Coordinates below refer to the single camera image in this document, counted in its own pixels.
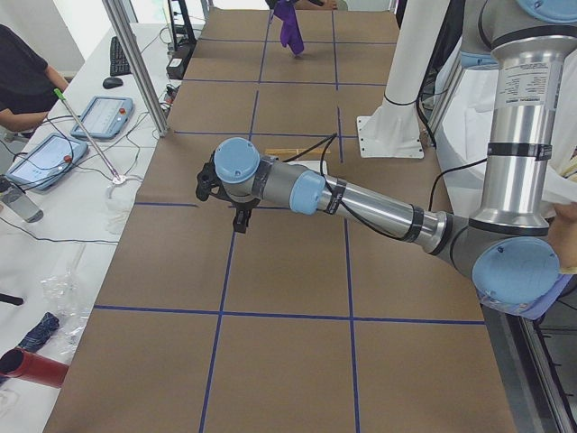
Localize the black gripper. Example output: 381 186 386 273
231 198 260 234

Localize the purple microfibre towel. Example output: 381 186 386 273
273 1 304 56

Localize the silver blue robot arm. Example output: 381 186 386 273
210 1 576 318

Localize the upper wooden rack rod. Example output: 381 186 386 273
264 148 323 158

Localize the white towel rack base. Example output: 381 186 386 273
295 159 321 166

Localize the black box device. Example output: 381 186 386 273
166 58 188 80

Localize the far blue teach pendant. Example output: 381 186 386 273
79 96 134 140

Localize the blue teach pendant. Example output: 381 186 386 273
5 134 88 190
79 96 134 140

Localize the black computer mouse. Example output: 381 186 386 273
102 77 124 89

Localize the black keyboard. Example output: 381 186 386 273
109 36 131 77

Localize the near blue teach pendant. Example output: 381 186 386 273
5 134 88 190

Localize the clear water bottle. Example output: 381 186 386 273
0 175 43 223

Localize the green tipped metal rod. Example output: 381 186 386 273
53 88 126 185

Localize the folded dark blue umbrella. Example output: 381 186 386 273
17 312 60 353

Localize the person in black shirt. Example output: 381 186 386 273
1 25 69 133

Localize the red cylinder tube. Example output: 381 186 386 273
1 347 69 388

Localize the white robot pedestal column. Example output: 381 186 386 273
357 0 450 159

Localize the aluminium frame post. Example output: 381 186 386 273
102 0 169 137

